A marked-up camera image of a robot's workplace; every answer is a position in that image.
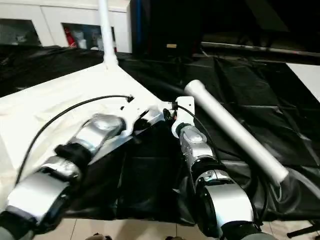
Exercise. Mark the white flat board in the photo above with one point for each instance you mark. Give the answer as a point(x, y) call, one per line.
point(307, 77)

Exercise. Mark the red bottle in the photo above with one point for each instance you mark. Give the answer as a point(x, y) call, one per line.
point(68, 37)

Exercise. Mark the white plastic table leg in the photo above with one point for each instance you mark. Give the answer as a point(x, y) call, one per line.
point(106, 37)
point(225, 117)

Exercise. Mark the black stand leg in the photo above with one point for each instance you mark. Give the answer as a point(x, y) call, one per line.
point(300, 232)

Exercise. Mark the white plastic table top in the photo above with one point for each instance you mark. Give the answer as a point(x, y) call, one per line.
point(62, 100)

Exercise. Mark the white cabinet with glass doors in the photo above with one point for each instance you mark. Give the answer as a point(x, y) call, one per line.
point(50, 15)

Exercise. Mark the small tan tape piece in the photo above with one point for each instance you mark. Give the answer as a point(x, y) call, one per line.
point(171, 46)

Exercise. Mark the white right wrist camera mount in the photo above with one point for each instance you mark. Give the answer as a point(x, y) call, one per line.
point(186, 107)

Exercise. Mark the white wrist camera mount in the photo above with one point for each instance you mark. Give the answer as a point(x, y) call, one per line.
point(132, 112)
point(186, 107)

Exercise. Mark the long dark metal rod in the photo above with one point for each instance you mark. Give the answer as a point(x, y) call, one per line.
point(250, 48)

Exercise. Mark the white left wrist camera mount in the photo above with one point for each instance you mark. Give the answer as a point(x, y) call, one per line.
point(132, 112)

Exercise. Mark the black plastic mat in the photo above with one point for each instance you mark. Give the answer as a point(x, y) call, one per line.
point(250, 87)

